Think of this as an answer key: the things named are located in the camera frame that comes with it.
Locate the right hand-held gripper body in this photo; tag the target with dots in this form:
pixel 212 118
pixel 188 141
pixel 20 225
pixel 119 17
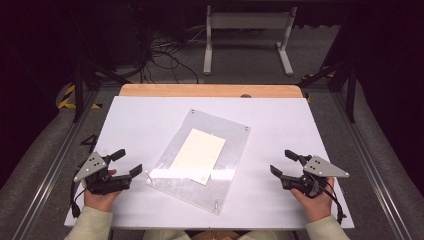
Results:
pixel 320 168

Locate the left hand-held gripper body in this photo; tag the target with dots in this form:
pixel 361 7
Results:
pixel 100 181

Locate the clear acrylic frame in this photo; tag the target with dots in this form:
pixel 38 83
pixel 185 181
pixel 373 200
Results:
pixel 213 156

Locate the cream paper card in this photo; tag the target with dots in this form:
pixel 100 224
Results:
pixel 200 153

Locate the person's left hand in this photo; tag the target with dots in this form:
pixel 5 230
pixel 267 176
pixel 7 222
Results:
pixel 100 201

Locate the person's right hand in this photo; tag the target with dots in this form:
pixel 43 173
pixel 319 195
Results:
pixel 316 206

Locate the white board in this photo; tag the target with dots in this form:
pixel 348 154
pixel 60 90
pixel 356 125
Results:
pixel 140 133

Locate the person's clothed lap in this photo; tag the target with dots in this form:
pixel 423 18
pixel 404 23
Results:
pixel 166 235

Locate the yellow black floor tape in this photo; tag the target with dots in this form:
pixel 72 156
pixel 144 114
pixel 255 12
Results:
pixel 313 76
pixel 68 100

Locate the black tripod stand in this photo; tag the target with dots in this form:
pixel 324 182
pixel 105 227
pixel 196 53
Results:
pixel 350 90
pixel 79 90

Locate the wooden table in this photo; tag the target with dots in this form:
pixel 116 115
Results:
pixel 210 90

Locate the white metal stand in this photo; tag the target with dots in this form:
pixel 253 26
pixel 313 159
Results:
pixel 248 20

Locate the aluminium rail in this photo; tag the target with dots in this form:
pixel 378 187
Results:
pixel 50 170
pixel 370 163

